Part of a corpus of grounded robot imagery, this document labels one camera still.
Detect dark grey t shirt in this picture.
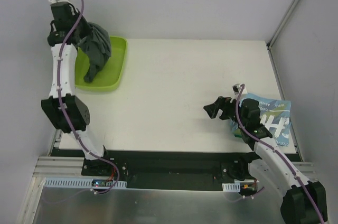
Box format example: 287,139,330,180
79,22,111,83

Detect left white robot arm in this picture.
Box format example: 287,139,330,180
41,0,112,176

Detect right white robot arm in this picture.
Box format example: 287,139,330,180
203,97,328,223

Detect folded green t shirt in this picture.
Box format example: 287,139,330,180
233,128,242,138

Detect folded blue printed t shirt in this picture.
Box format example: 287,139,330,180
240,93,292,146

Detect lime green plastic bin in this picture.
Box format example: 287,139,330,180
75,36,128,92

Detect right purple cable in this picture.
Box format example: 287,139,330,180
234,83,327,224

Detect purple cable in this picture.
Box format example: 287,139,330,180
49,0,121,195
234,83,327,224

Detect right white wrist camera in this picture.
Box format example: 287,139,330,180
232,83,248,100

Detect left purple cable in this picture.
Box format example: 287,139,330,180
49,0,121,195

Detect right white cable duct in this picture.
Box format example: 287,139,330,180
222,182,241,193

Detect white cable duct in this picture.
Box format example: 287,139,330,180
44,178,127,190
222,182,241,193

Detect left white cable duct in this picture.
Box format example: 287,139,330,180
44,178,127,190

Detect right aluminium frame post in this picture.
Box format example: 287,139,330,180
266,0,320,49

